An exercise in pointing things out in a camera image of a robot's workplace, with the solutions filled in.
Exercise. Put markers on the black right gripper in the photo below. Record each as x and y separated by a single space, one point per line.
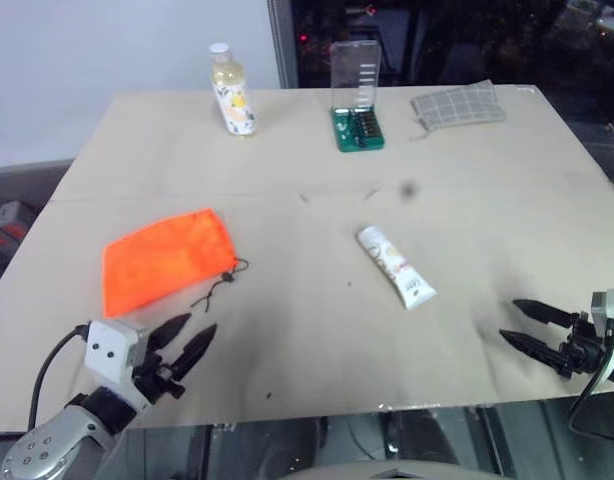
584 350

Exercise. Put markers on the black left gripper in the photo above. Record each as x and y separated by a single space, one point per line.
154 377

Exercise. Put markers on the white cream tube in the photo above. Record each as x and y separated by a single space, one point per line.
394 265

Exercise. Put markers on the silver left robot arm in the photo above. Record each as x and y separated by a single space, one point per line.
52 445

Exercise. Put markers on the beige cardboard table cover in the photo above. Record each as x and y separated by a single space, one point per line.
307 325

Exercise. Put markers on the dark rounded shape under table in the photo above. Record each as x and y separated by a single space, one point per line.
422 435

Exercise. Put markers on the beige robot torso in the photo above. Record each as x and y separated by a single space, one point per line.
397 472

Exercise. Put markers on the grey box with red label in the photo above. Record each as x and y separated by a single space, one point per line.
7 220

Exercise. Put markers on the grey checked fabric pouch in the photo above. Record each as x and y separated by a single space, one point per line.
457 105

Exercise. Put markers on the clear bottle with floral label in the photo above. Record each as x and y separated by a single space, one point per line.
234 100

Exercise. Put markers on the green screwdriver bit case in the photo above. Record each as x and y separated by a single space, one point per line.
357 135

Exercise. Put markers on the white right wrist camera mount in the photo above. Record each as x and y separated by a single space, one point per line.
604 305

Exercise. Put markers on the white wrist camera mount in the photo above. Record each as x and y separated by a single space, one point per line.
109 345
604 305

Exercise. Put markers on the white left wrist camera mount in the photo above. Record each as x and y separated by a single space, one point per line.
109 345

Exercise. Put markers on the grey window frame post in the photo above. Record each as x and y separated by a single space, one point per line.
282 45

